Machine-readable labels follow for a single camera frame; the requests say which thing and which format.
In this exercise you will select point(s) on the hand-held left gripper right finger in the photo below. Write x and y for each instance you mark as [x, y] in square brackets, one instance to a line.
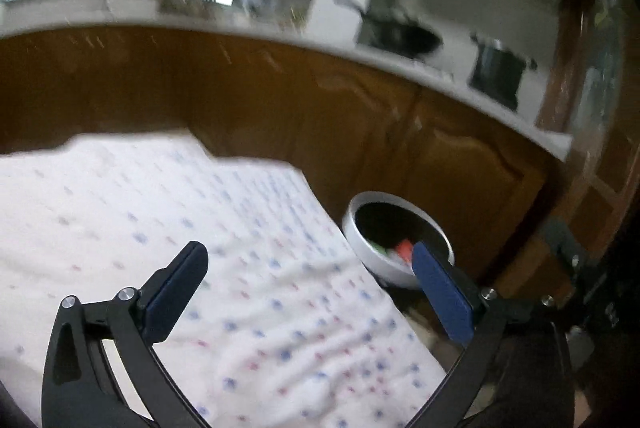
[442, 293]

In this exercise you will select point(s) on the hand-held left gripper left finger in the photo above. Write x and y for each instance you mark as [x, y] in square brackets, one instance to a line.
[170, 303]

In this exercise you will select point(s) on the green cloth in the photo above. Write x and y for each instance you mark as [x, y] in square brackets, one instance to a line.
[381, 247]

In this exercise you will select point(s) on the white bin with black inside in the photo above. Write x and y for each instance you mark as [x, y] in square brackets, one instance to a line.
[365, 253]

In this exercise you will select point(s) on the white floral blanket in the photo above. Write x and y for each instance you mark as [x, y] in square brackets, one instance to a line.
[250, 233]

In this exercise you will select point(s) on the white kitchen countertop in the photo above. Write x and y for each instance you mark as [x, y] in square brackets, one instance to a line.
[450, 88]

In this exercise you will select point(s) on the brown wooden kitchen cabinets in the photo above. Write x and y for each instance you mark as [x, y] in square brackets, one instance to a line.
[350, 108]

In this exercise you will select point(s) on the steel cooking pot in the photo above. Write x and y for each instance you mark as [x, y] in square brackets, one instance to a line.
[495, 68]

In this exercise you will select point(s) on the black wok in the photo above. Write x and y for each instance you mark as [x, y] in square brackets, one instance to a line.
[405, 38]

